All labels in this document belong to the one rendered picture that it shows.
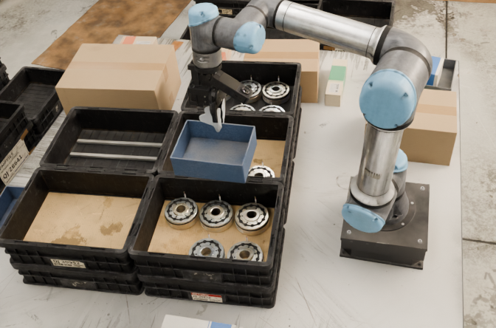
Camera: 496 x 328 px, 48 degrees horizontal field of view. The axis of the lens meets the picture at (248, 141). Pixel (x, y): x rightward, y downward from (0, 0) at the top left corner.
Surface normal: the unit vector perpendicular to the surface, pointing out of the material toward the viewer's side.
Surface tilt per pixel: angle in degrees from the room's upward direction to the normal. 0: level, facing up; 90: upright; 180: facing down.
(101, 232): 0
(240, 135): 92
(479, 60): 0
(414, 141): 90
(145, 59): 0
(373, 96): 84
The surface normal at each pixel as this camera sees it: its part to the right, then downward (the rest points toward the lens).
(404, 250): -0.25, 0.69
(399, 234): -0.12, -0.71
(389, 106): -0.48, 0.55
